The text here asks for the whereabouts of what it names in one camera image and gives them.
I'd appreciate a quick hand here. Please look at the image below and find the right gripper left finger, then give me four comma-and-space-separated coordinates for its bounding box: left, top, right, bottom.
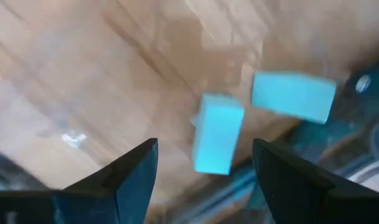
0, 138, 159, 224

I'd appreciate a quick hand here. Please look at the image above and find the mint green block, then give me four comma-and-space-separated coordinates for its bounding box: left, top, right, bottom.
251, 70, 337, 125
191, 92, 245, 176

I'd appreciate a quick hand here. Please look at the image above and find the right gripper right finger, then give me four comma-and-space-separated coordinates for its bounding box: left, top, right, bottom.
253, 139, 379, 224

